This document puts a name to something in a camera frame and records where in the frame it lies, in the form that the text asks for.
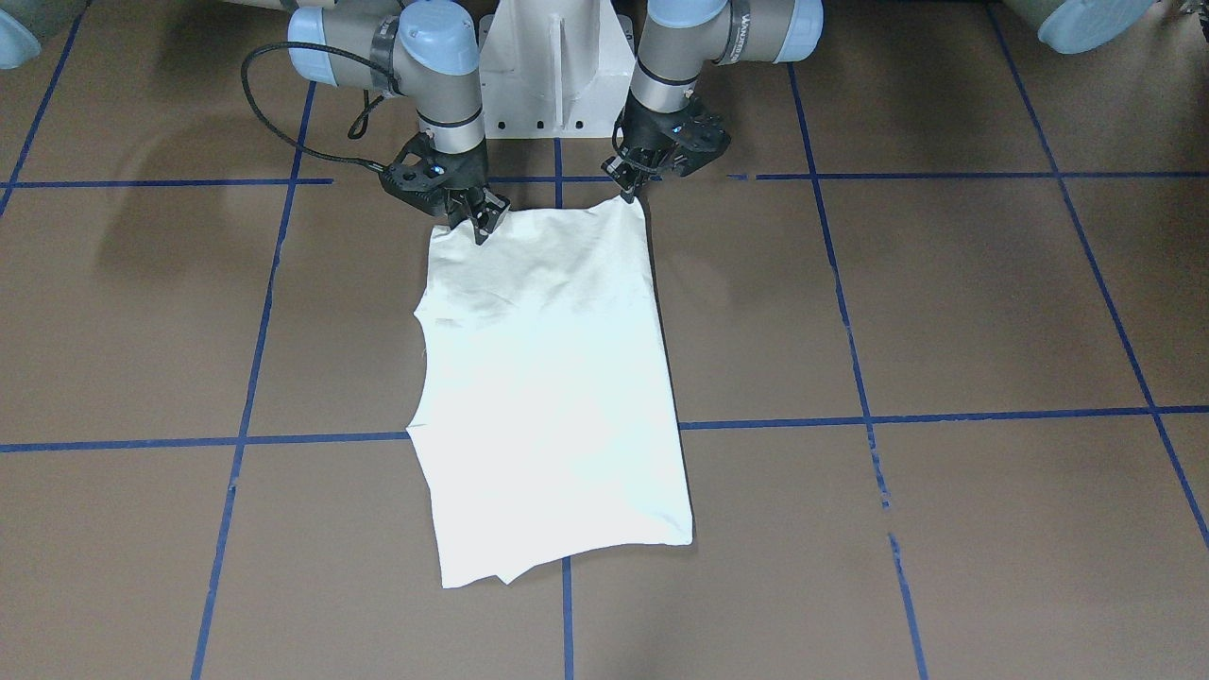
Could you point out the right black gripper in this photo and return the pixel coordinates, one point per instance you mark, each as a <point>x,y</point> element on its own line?
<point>469,174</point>

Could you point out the cream long-sleeve cat shirt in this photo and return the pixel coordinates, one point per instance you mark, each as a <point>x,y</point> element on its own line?
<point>546,426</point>

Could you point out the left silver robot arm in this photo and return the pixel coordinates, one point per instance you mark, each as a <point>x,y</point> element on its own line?
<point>680,37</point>

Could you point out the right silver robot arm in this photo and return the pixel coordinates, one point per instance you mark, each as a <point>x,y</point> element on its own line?
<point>425,51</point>

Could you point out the white camera mast with base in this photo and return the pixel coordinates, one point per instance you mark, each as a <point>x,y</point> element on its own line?
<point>554,69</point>

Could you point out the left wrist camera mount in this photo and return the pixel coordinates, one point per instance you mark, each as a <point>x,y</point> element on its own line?
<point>700,139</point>

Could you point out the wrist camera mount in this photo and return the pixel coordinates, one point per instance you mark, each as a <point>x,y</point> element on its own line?
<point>700,139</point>
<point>416,176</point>

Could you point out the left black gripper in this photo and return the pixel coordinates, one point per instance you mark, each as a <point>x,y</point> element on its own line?
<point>646,135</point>

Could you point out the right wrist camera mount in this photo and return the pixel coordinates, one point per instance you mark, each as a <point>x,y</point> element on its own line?
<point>416,176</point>

